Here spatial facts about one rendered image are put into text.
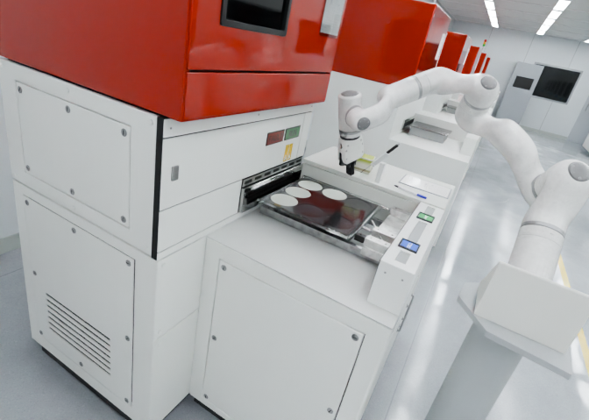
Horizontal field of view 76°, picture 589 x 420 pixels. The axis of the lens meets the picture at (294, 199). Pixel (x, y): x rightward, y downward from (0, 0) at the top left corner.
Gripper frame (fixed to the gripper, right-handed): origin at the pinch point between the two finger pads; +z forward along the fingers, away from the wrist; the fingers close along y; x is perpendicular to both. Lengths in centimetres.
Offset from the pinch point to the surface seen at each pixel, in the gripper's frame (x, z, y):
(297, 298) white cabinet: -34, 7, -52
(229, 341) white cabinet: -15, 33, -70
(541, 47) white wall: 449, 275, 1194
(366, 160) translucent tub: 3.2, 1.9, 12.5
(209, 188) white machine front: -2, -20, -59
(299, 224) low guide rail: -8.2, 5.7, -32.2
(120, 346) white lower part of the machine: 3, 28, -101
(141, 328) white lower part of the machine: -5, 16, -92
